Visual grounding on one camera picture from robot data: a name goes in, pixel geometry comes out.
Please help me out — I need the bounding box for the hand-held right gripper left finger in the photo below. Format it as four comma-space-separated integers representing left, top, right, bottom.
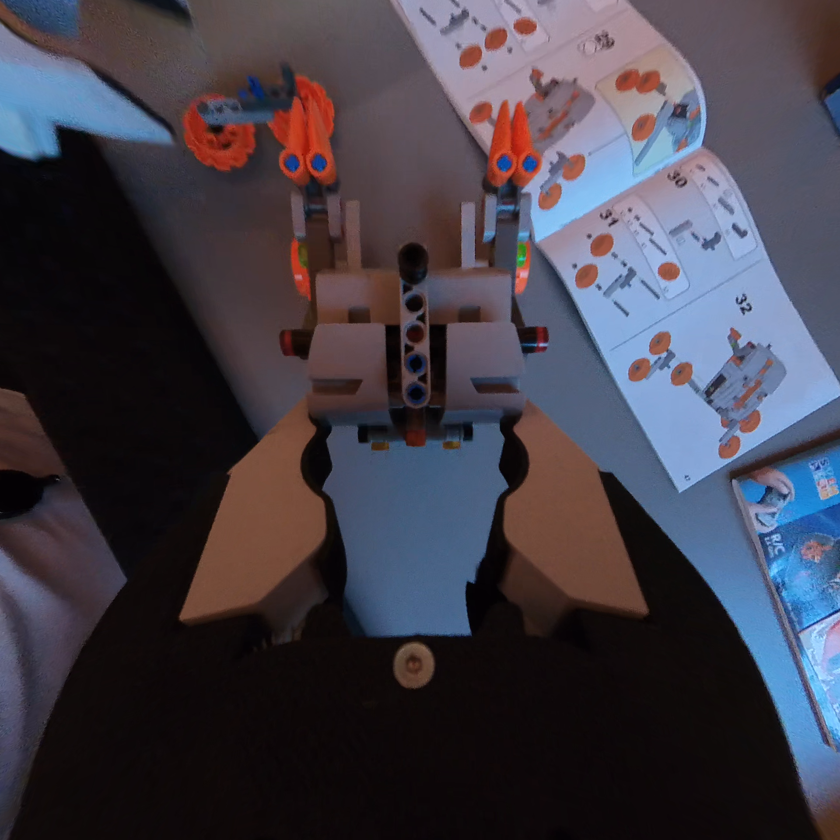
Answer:
178, 400, 349, 637

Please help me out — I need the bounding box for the orange wheels grey beam assembly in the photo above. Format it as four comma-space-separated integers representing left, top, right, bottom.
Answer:
182, 62, 336, 173

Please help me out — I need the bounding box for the blue thin booklet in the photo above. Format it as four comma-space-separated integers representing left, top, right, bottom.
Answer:
731, 438, 840, 752

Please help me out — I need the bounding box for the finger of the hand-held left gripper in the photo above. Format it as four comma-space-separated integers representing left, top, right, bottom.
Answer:
0, 20, 177, 160

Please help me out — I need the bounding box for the black lanyard strap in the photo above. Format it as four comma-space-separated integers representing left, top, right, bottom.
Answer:
0, 471, 63, 521

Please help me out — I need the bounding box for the white open instruction booklet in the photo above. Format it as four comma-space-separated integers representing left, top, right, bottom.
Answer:
390, 0, 840, 493

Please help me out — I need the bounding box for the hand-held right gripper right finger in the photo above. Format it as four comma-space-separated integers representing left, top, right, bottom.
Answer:
465, 402, 651, 637

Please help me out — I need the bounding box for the grey orange toy robot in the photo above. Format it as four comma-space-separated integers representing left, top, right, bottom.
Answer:
279, 98, 549, 450

